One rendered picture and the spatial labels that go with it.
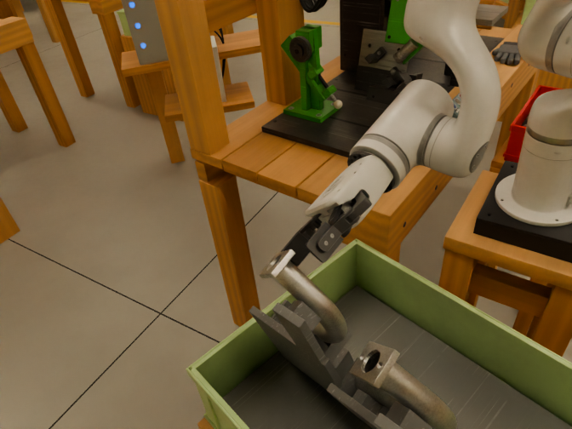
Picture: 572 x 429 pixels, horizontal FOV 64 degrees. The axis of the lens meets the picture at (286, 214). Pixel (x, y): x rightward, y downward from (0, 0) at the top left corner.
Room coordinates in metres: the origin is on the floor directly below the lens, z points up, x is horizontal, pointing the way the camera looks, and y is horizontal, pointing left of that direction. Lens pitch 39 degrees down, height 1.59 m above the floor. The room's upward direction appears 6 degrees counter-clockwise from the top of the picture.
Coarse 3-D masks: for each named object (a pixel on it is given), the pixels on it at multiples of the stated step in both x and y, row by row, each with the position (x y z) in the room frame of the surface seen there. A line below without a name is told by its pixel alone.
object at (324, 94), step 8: (288, 40) 1.42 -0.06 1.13; (288, 48) 1.42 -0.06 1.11; (296, 64) 1.41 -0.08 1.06; (312, 72) 1.37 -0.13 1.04; (320, 72) 1.38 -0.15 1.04; (312, 80) 1.38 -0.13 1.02; (320, 80) 1.37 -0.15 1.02; (312, 88) 1.37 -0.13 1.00; (320, 88) 1.37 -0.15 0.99; (328, 88) 1.35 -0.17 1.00; (320, 96) 1.35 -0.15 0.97; (328, 96) 1.34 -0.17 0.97
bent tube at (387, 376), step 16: (368, 352) 0.28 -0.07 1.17; (384, 352) 0.26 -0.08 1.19; (352, 368) 0.27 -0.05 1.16; (368, 368) 0.27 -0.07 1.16; (384, 368) 0.24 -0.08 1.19; (400, 368) 0.26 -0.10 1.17; (368, 384) 0.36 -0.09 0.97; (384, 384) 0.24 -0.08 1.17; (400, 384) 0.24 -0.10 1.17; (416, 384) 0.24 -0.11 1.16; (384, 400) 0.32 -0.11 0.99; (400, 400) 0.23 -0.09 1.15; (416, 400) 0.23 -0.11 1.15; (432, 400) 0.23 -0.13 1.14; (432, 416) 0.22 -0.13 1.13; (448, 416) 0.23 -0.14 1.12
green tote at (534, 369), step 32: (352, 256) 0.66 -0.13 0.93; (384, 256) 0.63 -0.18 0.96; (320, 288) 0.60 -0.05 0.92; (384, 288) 0.61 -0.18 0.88; (416, 288) 0.56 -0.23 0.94; (416, 320) 0.55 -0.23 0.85; (448, 320) 0.50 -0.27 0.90; (480, 320) 0.46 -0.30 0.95; (224, 352) 0.46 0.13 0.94; (256, 352) 0.49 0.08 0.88; (480, 352) 0.45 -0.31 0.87; (512, 352) 0.41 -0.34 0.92; (544, 352) 0.38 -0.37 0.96; (224, 384) 0.45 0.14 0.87; (512, 384) 0.40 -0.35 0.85; (544, 384) 0.37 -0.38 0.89; (224, 416) 0.36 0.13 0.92
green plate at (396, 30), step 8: (392, 0) 1.52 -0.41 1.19; (400, 0) 1.51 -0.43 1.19; (392, 8) 1.51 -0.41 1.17; (400, 8) 1.50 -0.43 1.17; (392, 16) 1.51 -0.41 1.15; (400, 16) 1.49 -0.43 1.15; (392, 24) 1.50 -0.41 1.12; (400, 24) 1.48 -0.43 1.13; (392, 32) 1.49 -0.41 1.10; (400, 32) 1.47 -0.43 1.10; (392, 40) 1.48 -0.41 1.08; (400, 40) 1.47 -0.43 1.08; (408, 40) 1.45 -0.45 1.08
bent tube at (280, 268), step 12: (288, 252) 0.40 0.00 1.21; (276, 264) 0.40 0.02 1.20; (288, 264) 0.40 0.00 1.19; (264, 276) 0.40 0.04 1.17; (276, 276) 0.38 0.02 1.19; (288, 276) 0.39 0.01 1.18; (300, 276) 0.39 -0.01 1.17; (288, 288) 0.39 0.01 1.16; (300, 288) 0.38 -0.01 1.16; (312, 288) 0.39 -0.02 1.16; (312, 300) 0.37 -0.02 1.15; (324, 300) 0.38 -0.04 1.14; (324, 312) 0.37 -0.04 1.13; (336, 312) 0.37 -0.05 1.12; (324, 324) 0.37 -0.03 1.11; (336, 324) 0.36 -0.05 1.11; (324, 336) 0.39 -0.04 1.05; (336, 336) 0.37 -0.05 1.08
